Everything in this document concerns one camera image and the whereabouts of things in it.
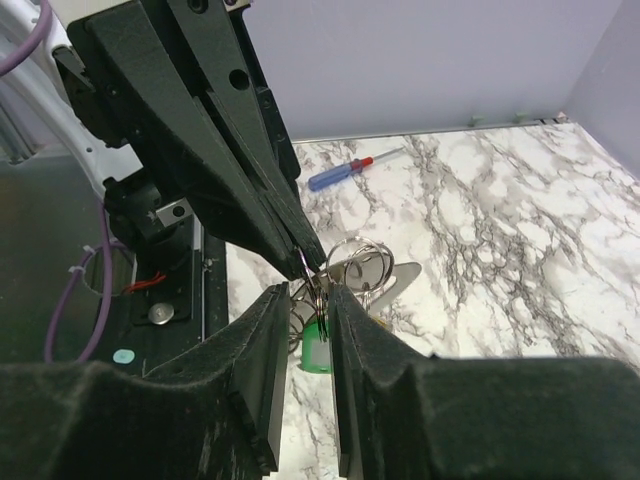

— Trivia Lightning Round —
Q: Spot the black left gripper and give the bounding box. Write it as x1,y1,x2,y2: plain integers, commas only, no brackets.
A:
52,0,329,281

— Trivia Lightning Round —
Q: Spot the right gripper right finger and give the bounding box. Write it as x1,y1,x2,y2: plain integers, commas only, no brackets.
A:
329,286,639,479

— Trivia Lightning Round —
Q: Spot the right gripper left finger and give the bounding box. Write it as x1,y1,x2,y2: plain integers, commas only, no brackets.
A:
1,283,290,479

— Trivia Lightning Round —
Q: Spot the metal keyring chain with plate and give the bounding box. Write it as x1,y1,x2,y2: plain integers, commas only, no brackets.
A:
287,235,424,346

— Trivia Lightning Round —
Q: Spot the green key tag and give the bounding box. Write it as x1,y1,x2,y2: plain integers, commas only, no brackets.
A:
299,322,332,374

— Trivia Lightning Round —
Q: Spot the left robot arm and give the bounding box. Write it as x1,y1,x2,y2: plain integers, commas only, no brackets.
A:
1,1,326,279

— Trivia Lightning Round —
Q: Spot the teal sticker on base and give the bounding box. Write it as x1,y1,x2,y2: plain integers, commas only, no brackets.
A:
112,349,135,365

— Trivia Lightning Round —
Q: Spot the blue red screwdriver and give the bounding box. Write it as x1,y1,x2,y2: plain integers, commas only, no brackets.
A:
307,147,404,192

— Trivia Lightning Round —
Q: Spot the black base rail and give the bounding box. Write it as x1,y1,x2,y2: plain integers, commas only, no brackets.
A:
95,219,229,376

